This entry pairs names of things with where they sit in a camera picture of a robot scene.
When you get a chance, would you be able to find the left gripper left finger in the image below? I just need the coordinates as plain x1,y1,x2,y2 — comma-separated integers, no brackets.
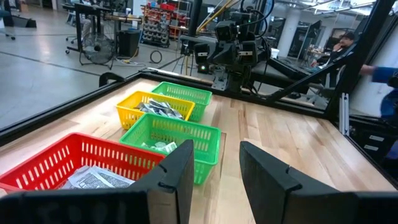
127,139,195,224

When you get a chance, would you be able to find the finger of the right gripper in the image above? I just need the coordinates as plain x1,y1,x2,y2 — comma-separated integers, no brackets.
228,43,244,65
214,43,229,65

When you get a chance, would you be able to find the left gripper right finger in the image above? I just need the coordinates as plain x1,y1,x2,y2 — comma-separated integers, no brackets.
239,141,357,224

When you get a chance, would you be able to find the black power supply box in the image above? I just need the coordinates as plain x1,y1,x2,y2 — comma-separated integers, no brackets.
196,62,210,75

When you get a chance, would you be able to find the green plastic basket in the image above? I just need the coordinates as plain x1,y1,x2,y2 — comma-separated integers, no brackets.
151,81,213,123
119,113,222,186

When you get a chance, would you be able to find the white building column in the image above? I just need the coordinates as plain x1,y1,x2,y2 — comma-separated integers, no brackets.
276,12,302,59

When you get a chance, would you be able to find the red parts bin shelf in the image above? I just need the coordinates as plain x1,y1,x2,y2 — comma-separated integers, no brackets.
141,1,191,48

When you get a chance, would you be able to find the black cart bar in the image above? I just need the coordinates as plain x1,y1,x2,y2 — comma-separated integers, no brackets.
266,55,355,102

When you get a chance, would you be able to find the yellow plastic basket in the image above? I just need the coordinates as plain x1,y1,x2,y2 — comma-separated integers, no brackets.
116,90,197,131

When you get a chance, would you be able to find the black waste bin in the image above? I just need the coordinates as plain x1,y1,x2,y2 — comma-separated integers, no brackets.
118,29,142,59

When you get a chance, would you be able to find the person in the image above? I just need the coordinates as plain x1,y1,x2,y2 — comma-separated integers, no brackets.
310,31,357,68
371,65,398,121

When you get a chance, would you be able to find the silver aluminium strut plate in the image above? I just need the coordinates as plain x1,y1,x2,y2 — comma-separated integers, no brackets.
338,92,351,137

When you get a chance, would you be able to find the black floor fan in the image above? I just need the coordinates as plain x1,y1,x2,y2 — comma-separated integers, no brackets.
79,30,116,70

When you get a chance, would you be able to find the red plastic basket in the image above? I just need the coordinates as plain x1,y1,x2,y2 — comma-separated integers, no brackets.
0,132,166,194

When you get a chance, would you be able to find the person's hand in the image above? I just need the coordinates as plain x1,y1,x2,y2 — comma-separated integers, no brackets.
360,64,376,76

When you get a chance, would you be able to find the black background desk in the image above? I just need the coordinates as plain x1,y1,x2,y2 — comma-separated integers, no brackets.
61,2,142,55

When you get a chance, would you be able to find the black floor ramp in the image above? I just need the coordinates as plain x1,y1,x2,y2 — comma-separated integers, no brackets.
11,15,37,29

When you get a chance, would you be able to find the silver mounting bracket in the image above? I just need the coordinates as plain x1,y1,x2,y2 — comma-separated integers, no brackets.
212,77,230,93

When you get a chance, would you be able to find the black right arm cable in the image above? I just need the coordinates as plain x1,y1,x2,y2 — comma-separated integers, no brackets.
238,0,275,40

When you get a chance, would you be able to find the black floor cable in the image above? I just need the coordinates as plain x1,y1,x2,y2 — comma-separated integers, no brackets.
149,49,164,65

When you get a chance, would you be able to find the black frame bracket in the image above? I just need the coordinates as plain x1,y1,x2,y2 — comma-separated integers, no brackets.
98,72,126,88

